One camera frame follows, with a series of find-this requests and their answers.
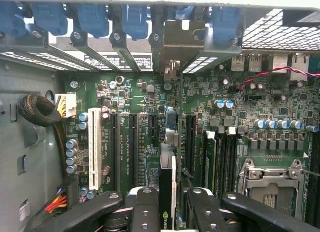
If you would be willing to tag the white power connector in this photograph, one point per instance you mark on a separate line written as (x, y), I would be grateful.
(68, 101)

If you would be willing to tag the long black expansion slot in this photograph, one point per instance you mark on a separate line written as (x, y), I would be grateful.
(133, 151)
(115, 151)
(191, 141)

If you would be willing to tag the metal socket locking lever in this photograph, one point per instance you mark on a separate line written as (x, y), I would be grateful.
(311, 173)

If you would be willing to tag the green RAM stick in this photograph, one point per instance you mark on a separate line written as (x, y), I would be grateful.
(211, 161)

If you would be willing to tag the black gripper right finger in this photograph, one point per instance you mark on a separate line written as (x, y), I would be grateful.
(207, 214)

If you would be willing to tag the white expansion slot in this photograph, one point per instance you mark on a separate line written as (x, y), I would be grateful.
(95, 146)

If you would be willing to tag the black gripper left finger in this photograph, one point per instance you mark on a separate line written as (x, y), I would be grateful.
(145, 212)

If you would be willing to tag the blue slot retention clip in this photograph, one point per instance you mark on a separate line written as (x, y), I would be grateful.
(183, 12)
(136, 22)
(12, 19)
(226, 24)
(93, 20)
(50, 19)

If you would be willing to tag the black open PC case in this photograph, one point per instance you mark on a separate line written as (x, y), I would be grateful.
(30, 154)

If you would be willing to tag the green motherboard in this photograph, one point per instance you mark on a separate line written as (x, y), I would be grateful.
(140, 96)

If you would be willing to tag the silver rear port block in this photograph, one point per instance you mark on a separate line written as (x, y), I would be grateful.
(299, 66)
(238, 62)
(255, 62)
(280, 62)

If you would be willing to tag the short black expansion slot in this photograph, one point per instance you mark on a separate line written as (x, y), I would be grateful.
(153, 126)

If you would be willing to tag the metal CPU socket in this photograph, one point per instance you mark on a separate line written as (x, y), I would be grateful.
(270, 182)

